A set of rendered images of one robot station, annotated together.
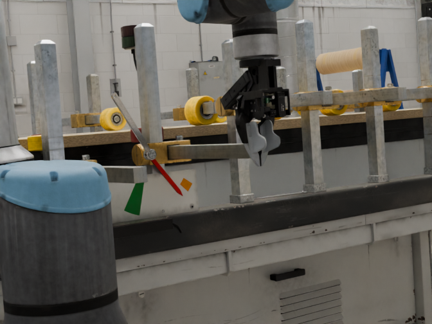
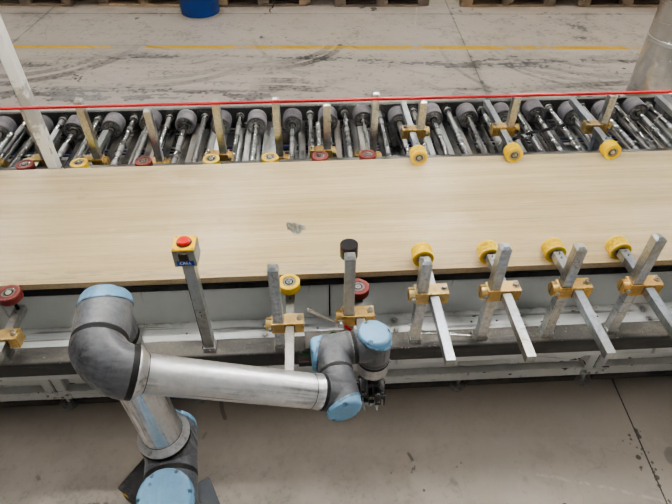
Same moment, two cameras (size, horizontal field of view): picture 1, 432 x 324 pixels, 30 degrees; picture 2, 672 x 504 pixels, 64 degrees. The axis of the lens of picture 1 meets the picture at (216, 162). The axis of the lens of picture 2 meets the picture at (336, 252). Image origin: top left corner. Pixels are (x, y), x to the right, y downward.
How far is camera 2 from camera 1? 168 cm
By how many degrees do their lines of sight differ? 49
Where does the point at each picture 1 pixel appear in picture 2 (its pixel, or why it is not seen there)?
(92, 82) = (421, 108)
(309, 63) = (498, 274)
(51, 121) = (274, 305)
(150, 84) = (348, 288)
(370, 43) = (573, 260)
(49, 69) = (273, 283)
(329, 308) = not seen: hidden behind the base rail
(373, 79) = (565, 282)
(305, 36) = (499, 259)
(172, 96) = not seen: outside the picture
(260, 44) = (367, 375)
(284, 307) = not seen: hidden behind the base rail
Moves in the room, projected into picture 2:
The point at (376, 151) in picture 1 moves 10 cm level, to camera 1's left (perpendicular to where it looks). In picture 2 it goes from (548, 320) to (521, 309)
